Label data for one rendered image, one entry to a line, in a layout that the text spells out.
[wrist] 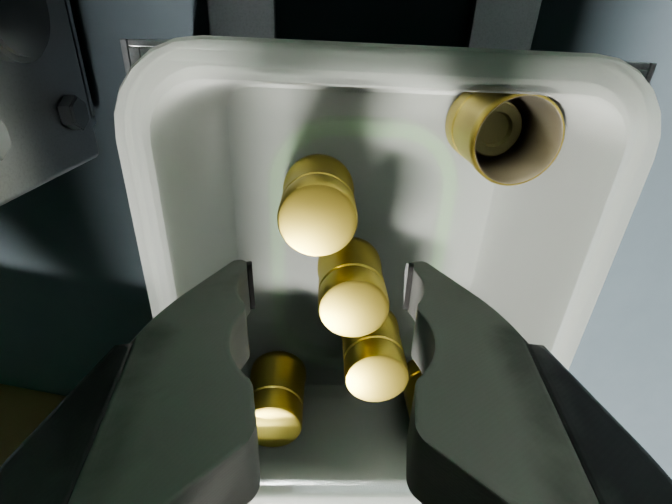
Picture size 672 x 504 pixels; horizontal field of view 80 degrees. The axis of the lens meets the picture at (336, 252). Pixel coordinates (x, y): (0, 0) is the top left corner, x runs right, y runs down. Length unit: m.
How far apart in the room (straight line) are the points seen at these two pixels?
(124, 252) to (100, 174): 0.05
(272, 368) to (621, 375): 0.26
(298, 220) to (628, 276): 0.23
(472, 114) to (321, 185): 0.07
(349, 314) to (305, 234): 0.05
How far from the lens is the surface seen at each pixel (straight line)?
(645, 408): 0.42
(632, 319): 0.35
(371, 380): 0.22
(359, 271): 0.19
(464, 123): 0.18
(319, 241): 0.17
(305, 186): 0.16
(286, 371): 0.25
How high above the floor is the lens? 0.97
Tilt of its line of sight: 62 degrees down
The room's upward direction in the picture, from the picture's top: 177 degrees clockwise
